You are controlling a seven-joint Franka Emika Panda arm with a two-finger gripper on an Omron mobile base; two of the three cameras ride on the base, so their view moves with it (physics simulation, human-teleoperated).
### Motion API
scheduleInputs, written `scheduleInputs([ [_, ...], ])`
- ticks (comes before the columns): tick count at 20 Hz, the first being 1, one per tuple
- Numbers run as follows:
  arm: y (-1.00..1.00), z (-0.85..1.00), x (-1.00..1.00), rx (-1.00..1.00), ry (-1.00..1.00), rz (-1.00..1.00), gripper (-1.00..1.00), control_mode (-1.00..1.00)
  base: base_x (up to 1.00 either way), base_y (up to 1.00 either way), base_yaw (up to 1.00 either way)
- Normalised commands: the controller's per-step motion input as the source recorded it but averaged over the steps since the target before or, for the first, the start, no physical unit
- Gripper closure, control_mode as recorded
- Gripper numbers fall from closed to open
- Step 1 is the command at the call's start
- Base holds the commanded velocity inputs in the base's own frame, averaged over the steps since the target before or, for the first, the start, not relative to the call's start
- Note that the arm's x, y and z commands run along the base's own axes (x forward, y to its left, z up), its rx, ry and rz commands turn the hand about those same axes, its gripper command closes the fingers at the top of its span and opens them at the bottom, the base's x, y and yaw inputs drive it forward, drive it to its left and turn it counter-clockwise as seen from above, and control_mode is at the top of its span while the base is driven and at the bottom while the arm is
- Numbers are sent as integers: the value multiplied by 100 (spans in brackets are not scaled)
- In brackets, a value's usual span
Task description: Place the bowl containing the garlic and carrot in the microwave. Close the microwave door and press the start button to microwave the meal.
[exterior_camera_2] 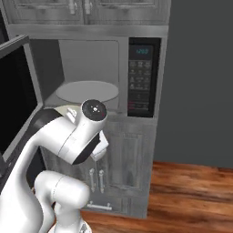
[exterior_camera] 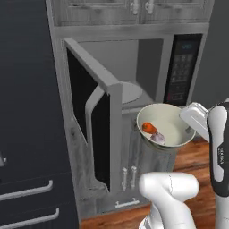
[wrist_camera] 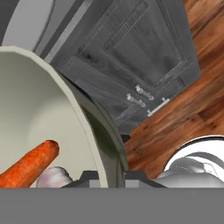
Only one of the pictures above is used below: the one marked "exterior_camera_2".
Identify silver wall cupboard handle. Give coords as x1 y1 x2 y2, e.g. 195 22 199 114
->
68 0 77 15
84 0 93 15

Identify microwave start button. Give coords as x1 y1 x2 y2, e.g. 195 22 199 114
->
136 102 150 111

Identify silver drawer handle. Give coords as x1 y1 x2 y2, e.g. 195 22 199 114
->
86 201 113 211

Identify grey wood wall cupboard door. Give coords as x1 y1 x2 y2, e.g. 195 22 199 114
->
84 0 171 25
2 0 85 25

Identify grey wood drawer front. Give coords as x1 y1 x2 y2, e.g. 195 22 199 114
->
79 192 132 217

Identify grey round microwave turntable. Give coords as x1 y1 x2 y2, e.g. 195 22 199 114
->
55 79 120 105

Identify silver base cupboard handle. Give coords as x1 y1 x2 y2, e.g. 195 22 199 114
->
88 167 96 193
98 169 106 195

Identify stainless steel microwave oven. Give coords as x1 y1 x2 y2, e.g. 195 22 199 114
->
5 25 169 120

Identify black glass microwave door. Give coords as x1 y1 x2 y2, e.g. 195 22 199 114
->
0 34 44 167

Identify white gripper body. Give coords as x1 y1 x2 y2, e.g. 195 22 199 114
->
90 130 109 162

